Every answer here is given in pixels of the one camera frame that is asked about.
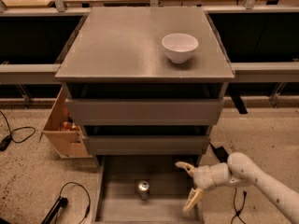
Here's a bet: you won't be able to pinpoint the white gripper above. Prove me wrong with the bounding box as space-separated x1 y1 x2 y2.
176 161 216 213

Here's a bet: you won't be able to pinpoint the silver redbull can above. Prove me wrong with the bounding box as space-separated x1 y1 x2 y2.
137 180 150 201

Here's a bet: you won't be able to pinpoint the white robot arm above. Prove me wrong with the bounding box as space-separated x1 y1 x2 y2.
176 152 299 224

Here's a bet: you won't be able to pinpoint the grey open bottom drawer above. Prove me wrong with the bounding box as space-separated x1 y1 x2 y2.
93 156 203 224

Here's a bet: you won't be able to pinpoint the grey middle drawer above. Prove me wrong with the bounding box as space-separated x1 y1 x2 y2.
83 135 209 155

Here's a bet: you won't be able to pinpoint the grey top drawer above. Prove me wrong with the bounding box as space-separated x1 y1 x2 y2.
65 99 223 125

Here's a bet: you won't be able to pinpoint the grey drawer cabinet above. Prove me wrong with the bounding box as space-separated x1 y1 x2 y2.
55 6 235 170

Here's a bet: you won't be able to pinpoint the black power adapter right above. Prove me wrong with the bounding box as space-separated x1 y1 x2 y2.
213 147 229 162

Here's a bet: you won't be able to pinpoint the cardboard box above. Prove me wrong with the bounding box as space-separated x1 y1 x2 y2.
42 90 90 158

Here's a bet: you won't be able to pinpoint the white ceramic bowl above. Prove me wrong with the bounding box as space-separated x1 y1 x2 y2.
162 34 199 63

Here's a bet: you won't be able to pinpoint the copper items in box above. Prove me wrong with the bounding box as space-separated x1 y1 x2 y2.
60 121 80 132

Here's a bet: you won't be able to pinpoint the black cable right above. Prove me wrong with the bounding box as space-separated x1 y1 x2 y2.
209 142 249 224

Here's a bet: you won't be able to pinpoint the black tool with cable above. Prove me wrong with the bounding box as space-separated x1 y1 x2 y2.
41 181 91 224

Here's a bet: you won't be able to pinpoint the black adapter with cable left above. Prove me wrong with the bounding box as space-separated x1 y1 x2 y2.
0 111 36 151

